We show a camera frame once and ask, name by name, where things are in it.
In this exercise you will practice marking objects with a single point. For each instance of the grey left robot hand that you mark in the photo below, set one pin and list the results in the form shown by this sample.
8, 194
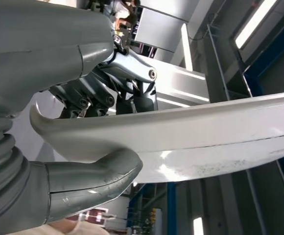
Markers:
34, 42

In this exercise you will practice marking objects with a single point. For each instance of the long ceiling light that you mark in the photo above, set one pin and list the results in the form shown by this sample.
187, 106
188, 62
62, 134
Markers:
186, 48
254, 23
198, 227

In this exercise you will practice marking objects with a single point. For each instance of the red and white sign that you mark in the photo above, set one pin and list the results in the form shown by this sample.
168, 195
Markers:
95, 215

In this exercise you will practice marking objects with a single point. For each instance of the blue column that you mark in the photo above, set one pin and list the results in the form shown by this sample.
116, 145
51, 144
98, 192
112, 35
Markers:
171, 211

